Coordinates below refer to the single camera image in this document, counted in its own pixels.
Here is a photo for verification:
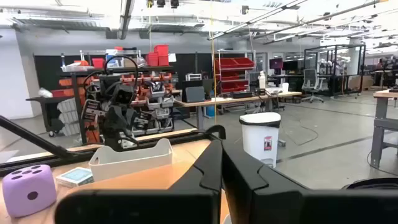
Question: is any grey plastic bin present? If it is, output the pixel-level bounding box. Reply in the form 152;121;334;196
88;138;174;182

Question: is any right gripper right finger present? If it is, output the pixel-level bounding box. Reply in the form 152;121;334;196
221;139;398;224

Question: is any white shelf with red bins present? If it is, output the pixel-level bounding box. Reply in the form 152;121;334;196
214;49;256;94

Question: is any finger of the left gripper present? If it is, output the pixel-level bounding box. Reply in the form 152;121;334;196
121;116;138;134
104;107;123;135

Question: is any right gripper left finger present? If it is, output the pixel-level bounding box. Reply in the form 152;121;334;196
54;139;223;224

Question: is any purple foam die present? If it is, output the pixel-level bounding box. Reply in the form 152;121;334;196
2;164;57;218

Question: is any white spray bottle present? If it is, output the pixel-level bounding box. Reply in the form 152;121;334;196
258;70;267;90

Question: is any yellow hanging cord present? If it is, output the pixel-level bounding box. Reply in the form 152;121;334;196
210;0;218;125

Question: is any grey-legged wooden workbench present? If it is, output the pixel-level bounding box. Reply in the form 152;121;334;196
369;89;398;169

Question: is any long wooden workbench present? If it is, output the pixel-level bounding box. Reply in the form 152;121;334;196
174;90;302;131

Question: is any red plastic crate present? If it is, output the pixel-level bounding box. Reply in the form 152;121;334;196
154;44;170;67
145;52;159;67

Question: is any black utility cart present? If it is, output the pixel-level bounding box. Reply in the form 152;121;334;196
25;95;65;138

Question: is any black aluminium table frame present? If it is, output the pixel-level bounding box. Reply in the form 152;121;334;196
0;114;226;178

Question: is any black round bucket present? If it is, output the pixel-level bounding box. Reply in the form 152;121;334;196
341;177;398;191

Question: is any monitor with purple screen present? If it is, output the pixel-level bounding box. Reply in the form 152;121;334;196
269;57;284;70

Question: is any grey office chair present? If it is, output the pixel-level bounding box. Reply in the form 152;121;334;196
300;68;326;104

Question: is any thin black floor cable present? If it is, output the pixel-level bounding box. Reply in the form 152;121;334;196
279;118;320;147

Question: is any white trash can black liner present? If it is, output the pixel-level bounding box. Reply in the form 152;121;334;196
238;111;282;169

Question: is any blue-backed playing card deck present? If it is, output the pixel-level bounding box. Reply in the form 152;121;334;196
55;167;95;189

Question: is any black frame enclosure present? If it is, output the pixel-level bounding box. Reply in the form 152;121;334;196
303;44;367;97

